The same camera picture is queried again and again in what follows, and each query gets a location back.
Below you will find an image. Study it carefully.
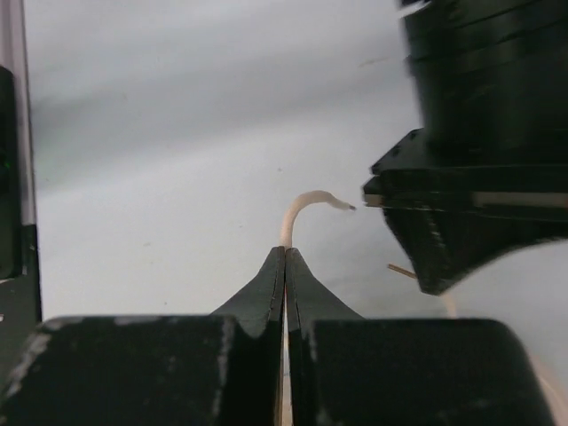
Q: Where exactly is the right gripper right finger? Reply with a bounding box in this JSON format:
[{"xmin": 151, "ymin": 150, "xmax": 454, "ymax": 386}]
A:
[{"xmin": 285, "ymin": 248, "xmax": 554, "ymax": 426}]

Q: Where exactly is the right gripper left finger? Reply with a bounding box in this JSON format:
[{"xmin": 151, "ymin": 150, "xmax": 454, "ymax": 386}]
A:
[{"xmin": 1, "ymin": 248, "xmax": 284, "ymax": 425}]

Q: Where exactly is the white shoelace of sneaker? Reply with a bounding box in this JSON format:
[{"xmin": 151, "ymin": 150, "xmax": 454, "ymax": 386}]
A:
[{"xmin": 279, "ymin": 190, "xmax": 567, "ymax": 425}]

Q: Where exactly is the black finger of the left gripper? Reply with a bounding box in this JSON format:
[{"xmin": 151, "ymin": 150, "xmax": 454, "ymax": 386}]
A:
[{"xmin": 363, "ymin": 167, "xmax": 567, "ymax": 296}]

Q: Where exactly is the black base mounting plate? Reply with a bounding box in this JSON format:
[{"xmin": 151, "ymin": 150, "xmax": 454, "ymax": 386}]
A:
[{"xmin": 1, "ymin": 67, "xmax": 42, "ymax": 335}]

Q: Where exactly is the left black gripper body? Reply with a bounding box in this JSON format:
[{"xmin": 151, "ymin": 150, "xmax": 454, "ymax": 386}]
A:
[{"xmin": 371, "ymin": 1, "xmax": 567, "ymax": 178}]

